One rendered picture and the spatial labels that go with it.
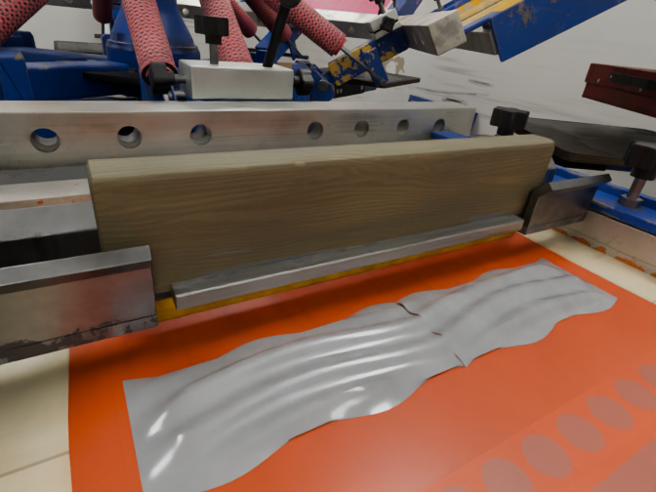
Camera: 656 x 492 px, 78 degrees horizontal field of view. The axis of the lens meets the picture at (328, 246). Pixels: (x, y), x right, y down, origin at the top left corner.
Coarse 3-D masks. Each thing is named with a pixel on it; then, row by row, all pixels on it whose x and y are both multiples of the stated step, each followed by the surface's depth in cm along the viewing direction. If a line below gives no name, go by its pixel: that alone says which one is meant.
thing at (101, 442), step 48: (336, 288) 31; (144, 336) 25; (192, 336) 25; (240, 336) 25; (96, 384) 21; (432, 384) 23; (480, 384) 24; (96, 432) 19; (336, 432) 20; (384, 432) 20; (432, 432) 20; (480, 432) 21; (96, 480) 17; (240, 480) 17; (288, 480) 18; (336, 480) 18; (384, 480) 18; (432, 480) 18
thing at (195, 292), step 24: (504, 216) 36; (384, 240) 30; (408, 240) 30; (432, 240) 31; (456, 240) 32; (288, 264) 26; (312, 264) 26; (336, 264) 27; (360, 264) 28; (192, 288) 22; (216, 288) 23; (240, 288) 24; (264, 288) 25
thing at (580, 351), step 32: (448, 256) 37; (480, 256) 38; (512, 256) 38; (544, 256) 39; (384, 288) 32; (416, 288) 32; (448, 288) 32; (608, 288) 35; (576, 320) 30; (608, 320) 31; (640, 320) 31; (512, 352) 26; (544, 352) 27; (576, 352) 27; (608, 352) 27; (640, 352) 28; (512, 384) 24; (544, 384) 24; (576, 384) 24; (544, 416) 22
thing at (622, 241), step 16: (0, 192) 32; (16, 192) 32; (32, 192) 32; (48, 192) 33; (64, 192) 33; (80, 192) 33; (0, 208) 31; (16, 208) 31; (576, 224) 43; (592, 224) 41; (608, 224) 40; (624, 224) 39; (592, 240) 42; (608, 240) 40; (624, 240) 39; (640, 240) 38; (624, 256) 39; (640, 256) 38
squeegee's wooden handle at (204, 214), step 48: (384, 144) 28; (432, 144) 30; (480, 144) 31; (528, 144) 34; (96, 192) 19; (144, 192) 20; (192, 192) 21; (240, 192) 22; (288, 192) 24; (336, 192) 26; (384, 192) 28; (432, 192) 30; (480, 192) 33; (528, 192) 37; (144, 240) 21; (192, 240) 22; (240, 240) 24; (288, 240) 25; (336, 240) 27
